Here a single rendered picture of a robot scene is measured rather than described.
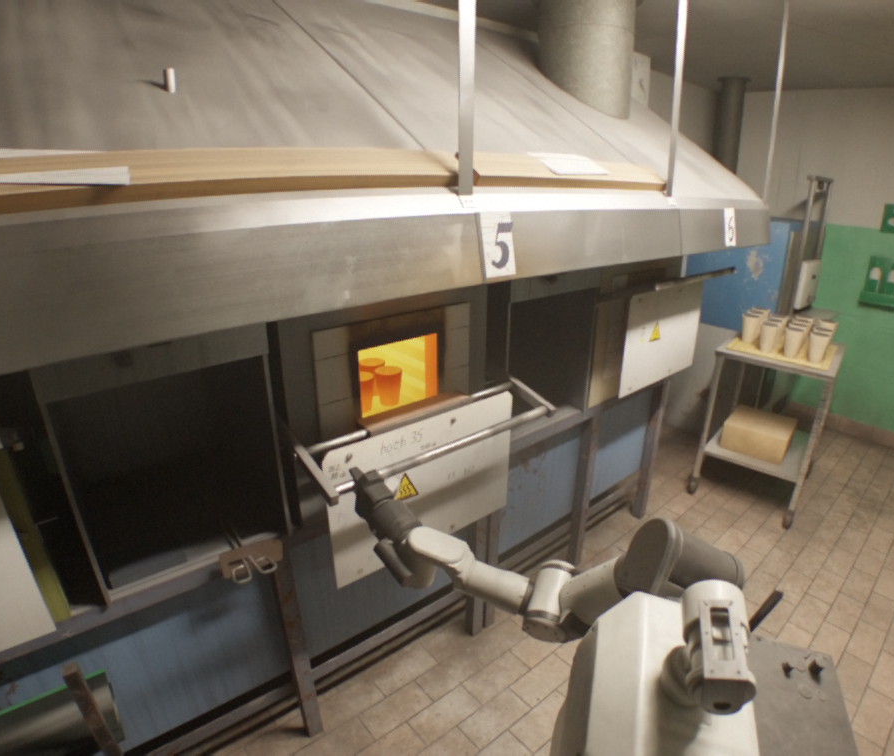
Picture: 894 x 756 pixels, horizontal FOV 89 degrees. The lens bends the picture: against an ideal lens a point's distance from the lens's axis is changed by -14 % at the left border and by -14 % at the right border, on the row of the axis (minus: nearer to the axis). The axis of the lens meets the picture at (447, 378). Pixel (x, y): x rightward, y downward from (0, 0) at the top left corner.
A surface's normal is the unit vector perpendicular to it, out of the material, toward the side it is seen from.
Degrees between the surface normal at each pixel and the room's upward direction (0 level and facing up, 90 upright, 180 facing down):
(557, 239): 80
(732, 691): 99
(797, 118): 90
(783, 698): 15
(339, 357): 90
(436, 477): 90
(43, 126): 33
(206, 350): 90
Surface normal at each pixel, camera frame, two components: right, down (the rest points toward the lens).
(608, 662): -0.56, -0.79
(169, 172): 0.35, -0.63
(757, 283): -0.77, 0.22
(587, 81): -0.20, 0.35
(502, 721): 0.00, -0.93
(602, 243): 0.62, 0.11
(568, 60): -0.56, 0.30
